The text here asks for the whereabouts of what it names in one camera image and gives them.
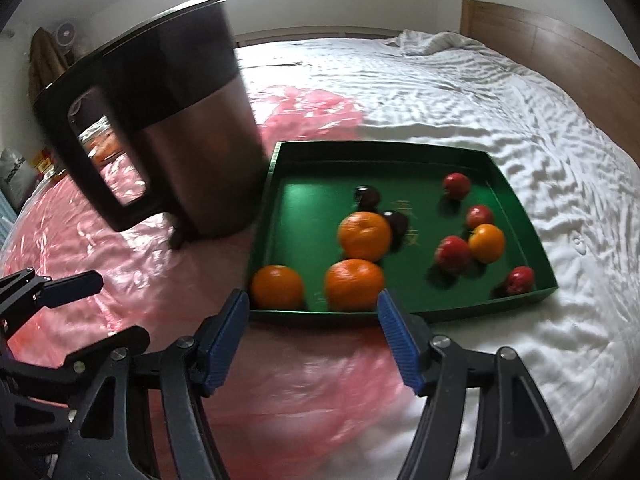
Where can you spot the black and bronze electric kettle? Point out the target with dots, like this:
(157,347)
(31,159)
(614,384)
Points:
(200,135)

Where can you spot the orange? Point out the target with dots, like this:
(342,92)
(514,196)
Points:
(355,285)
(365,235)
(277,287)
(486,243)

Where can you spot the crumpled white blanket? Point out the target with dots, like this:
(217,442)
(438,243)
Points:
(440,42)

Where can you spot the dark purple plum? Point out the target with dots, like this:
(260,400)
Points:
(398,224)
(367,196)

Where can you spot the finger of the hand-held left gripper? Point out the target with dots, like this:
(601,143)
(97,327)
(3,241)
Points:
(75,287)
(100,347)

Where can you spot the white fan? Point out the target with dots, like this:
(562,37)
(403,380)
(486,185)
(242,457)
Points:
(65,35)

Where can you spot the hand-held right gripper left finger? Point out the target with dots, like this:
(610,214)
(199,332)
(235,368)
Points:
(225,345)

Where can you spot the small red apple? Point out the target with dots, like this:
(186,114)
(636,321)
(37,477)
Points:
(453,254)
(480,216)
(456,185)
(520,280)

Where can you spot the green tray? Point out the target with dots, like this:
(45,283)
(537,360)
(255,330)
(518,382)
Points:
(320,200)

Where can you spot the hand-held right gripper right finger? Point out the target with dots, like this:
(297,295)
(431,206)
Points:
(400,345)

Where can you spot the brown coat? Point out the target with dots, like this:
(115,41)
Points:
(45,65)

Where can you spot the grey printed bag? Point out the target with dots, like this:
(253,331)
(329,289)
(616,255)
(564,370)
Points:
(12,175)

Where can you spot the pink plastic sheet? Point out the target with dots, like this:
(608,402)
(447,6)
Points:
(300,385)

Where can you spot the yellow and red boxes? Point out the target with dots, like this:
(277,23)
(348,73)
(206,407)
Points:
(42,165)

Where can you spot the wooden headboard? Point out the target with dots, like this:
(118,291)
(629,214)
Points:
(550,45)

